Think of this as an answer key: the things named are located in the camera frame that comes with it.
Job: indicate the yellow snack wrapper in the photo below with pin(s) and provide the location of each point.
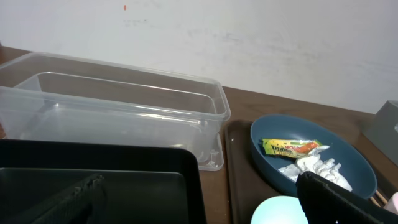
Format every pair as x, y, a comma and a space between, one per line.
291, 148

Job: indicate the grey dishwasher rack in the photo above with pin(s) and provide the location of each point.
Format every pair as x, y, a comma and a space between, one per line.
382, 131

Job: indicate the left wooden chopstick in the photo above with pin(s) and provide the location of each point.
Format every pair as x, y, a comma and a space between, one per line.
374, 201

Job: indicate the blue plate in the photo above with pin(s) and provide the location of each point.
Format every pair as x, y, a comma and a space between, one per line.
355, 168

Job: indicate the wooden chopstick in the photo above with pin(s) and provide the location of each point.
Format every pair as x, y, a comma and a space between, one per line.
381, 197
374, 201

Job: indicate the brown serving tray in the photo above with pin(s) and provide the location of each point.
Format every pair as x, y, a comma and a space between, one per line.
247, 188

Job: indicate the light blue rice bowl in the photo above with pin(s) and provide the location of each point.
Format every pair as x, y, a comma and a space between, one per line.
279, 210

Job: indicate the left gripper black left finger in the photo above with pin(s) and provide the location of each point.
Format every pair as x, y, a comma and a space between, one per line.
83, 202

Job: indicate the clear plastic bin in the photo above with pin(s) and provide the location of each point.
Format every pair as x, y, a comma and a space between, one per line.
48, 97

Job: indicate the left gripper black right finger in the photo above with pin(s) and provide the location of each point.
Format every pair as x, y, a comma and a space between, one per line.
323, 201

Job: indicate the white tissue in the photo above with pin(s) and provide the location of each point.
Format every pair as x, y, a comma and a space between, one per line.
312, 162

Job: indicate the black tray bin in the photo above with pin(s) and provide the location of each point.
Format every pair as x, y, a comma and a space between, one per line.
143, 184

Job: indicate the right wooden chopstick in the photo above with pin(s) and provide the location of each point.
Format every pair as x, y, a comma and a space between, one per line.
381, 197

